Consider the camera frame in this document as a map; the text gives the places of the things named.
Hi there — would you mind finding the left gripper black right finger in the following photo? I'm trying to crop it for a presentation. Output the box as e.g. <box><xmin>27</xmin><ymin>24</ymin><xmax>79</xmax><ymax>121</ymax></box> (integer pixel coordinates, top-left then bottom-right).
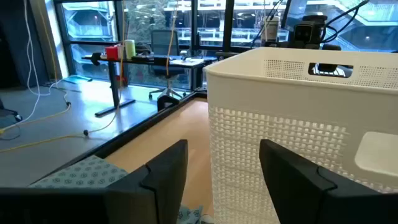
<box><xmin>259</xmin><ymin>139</ymin><xmax>386</xmax><ymax>224</ymax></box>

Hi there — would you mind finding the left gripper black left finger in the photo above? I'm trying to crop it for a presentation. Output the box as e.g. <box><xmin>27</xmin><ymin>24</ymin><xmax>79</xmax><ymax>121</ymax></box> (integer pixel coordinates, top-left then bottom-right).
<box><xmin>105</xmin><ymin>139</ymin><xmax>189</xmax><ymax>224</ymax></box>

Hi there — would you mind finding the white perforated plastic basket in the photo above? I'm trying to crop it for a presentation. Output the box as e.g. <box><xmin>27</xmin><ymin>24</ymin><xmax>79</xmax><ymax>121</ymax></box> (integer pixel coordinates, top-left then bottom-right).
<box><xmin>203</xmin><ymin>46</ymin><xmax>398</xmax><ymax>224</ymax></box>

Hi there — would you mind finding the white cylindrical container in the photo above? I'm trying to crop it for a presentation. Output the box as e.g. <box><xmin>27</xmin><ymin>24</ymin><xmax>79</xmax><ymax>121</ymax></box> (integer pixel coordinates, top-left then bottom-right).
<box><xmin>262</xmin><ymin>15</ymin><xmax>281</xmax><ymax>44</ymax></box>

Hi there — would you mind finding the blue patterned cloth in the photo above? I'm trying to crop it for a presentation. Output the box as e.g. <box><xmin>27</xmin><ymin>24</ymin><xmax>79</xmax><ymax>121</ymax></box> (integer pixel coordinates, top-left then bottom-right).
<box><xmin>28</xmin><ymin>154</ymin><xmax>215</xmax><ymax>224</ymax></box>

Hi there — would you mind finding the black office desk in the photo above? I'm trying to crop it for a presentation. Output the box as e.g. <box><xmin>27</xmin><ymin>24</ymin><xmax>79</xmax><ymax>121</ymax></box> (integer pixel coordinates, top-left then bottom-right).
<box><xmin>81</xmin><ymin>52</ymin><xmax>218</xmax><ymax>118</ymax></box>

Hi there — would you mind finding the white paper sheet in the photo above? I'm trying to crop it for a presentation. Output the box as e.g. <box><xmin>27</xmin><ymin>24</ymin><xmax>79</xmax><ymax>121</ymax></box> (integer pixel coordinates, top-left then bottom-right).
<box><xmin>170</xmin><ymin>58</ymin><xmax>206</xmax><ymax>67</ymax></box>

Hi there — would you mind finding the flat blue floor item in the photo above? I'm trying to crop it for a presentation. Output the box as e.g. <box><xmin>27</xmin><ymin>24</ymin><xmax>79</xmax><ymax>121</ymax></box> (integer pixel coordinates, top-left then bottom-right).
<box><xmin>63</xmin><ymin>75</ymin><xmax>93</xmax><ymax>85</ymax></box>

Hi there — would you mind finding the light green roll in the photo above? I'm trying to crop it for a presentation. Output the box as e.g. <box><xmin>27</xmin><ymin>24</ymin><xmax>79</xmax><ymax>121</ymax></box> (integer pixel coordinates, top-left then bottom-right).
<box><xmin>124</xmin><ymin>39</ymin><xmax>137</xmax><ymax>60</ymax></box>

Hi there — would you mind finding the dark office chair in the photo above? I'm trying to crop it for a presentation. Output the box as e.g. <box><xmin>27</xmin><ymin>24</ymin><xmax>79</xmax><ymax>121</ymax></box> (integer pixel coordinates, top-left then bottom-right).
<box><xmin>148</xmin><ymin>29</ymin><xmax>188</xmax><ymax>101</ymax></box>

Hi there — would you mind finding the red box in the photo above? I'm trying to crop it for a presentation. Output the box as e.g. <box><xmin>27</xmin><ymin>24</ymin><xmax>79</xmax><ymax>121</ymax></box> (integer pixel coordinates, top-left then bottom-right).
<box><xmin>104</xmin><ymin>45</ymin><xmax>120</xmax><ymax>61</ymax></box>

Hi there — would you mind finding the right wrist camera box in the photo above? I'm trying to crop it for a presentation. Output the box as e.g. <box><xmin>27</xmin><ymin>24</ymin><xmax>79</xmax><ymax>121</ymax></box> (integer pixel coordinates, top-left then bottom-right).
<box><xmin>293</xmin><ymin>14</ymin><xmax>326</xmax><ymax>49</ymax></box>

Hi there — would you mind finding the black cable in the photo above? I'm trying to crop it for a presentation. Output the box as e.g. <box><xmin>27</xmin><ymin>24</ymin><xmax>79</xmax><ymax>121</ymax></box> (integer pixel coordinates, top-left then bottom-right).
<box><xmin>322</xmin><ymin>0</ymin><xmax>371</xmax><ymax>44</ymax></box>

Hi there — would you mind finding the black aluminium table frame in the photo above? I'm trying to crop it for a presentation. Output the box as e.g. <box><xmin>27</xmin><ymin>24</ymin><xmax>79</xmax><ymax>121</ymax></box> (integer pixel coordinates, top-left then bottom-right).
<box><xmin>29</xmin><ymin>88</ymin><xmax>210</xmax><ymax>187</ymax></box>

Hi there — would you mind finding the black window frame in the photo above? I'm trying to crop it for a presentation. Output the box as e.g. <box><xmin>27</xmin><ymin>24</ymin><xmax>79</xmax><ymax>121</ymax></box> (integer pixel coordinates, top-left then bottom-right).
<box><xmin>52</xmin><ymin>0</ymin><xmax>398</xmax><ymax>91</ymax></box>

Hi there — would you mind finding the yellow cable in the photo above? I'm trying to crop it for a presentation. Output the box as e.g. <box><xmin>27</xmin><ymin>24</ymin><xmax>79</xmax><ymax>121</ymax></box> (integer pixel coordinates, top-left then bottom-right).
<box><xmin>0</xmin><ymin>0</ymin><xmax>127</xmax><ymax>154</ymax></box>
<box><xmin>165</xmin><ymin>0</ymin><xmax>180</xmax><ymax>77</ymax></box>
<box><xmin>0</xmin><ymin>0</ymin><xmax>72</xmax><ymax>135</ymax></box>

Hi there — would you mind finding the white cable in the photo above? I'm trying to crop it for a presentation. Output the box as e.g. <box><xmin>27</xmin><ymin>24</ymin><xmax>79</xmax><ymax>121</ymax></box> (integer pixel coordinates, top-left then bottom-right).
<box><xmin>0</xmin><ymin>0</ymin><xmax>74</xmax><ymax>133</ymax></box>

